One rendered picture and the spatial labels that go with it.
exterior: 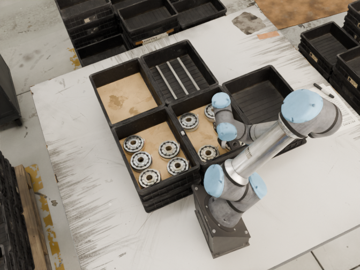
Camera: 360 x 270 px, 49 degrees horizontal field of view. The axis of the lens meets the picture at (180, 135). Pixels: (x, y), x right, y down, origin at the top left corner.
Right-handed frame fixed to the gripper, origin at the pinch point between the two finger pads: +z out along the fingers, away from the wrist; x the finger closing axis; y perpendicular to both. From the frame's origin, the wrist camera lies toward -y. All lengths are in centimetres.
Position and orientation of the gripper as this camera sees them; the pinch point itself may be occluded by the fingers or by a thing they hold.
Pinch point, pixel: (229, 145)
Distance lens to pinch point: 190.0
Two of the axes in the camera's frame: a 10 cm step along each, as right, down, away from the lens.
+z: 1.7, 5.3, 8.3
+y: -4.3, -7.2, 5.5
